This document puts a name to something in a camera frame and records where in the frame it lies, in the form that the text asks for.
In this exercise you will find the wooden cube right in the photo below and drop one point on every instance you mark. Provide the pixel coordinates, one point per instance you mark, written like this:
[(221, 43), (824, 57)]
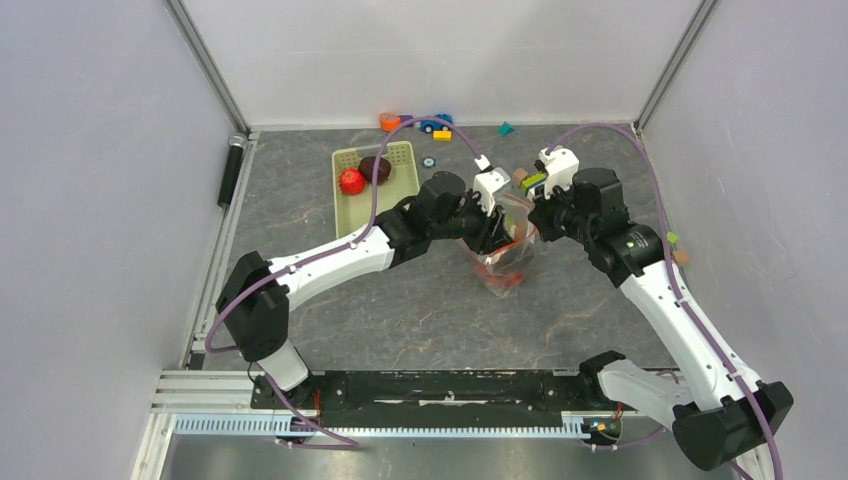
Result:
[(680, 257)]

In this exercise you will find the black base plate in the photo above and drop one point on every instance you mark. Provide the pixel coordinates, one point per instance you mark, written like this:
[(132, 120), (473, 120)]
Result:
[(436, 399)]

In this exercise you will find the wooden cube near bag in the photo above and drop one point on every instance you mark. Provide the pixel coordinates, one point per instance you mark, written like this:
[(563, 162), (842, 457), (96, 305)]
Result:
[(519, 175)]

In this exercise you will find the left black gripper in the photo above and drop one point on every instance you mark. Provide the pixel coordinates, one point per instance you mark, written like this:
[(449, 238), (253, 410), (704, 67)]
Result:
[(491, 233)]

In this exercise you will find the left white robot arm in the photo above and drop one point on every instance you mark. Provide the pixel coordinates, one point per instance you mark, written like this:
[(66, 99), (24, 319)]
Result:
[(260, 294)]

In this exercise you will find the orange ring toy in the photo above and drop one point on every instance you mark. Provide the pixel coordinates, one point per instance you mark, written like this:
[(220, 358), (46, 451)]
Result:
[(389, 121)]

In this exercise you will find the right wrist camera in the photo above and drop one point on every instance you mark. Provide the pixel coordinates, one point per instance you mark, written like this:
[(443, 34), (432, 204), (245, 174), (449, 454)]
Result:
[(560, 164)]

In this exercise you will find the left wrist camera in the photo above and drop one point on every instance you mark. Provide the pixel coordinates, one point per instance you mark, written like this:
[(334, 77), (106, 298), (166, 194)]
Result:
[(489, 183)]

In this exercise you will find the green blue white brick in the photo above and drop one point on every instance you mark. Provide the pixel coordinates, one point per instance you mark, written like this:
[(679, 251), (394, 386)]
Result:
[(530, 183)]

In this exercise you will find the clear zip top bag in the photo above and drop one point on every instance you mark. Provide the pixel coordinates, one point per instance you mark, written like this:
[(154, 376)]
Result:
[(523, 232)]

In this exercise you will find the black microphone left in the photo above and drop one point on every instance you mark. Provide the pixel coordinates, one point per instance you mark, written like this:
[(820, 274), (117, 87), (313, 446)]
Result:
[(232, 168)]

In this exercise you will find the blue toy car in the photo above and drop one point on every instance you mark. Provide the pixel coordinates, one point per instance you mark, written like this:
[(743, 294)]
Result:
[(443, 123)]

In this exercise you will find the teal block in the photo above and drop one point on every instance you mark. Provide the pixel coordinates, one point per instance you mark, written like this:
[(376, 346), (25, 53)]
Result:
[(506, 129)]

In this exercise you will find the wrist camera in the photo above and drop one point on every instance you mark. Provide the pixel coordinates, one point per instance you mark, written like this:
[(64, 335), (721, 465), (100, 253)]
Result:
[(489, 183), (560, 164)]

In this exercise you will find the yellow block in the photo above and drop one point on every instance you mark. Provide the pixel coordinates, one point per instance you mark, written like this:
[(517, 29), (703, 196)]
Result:
[(442, 136)]

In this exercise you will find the green plastic basket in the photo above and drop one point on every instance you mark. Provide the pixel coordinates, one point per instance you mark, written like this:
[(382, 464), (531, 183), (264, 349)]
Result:
[(353, 211)]

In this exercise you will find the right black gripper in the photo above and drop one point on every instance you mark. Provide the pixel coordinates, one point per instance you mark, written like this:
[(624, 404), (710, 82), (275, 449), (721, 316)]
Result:
[(539, 215)]

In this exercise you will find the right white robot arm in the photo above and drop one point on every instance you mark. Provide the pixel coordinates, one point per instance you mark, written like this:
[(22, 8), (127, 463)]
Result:
[(724, 409)]

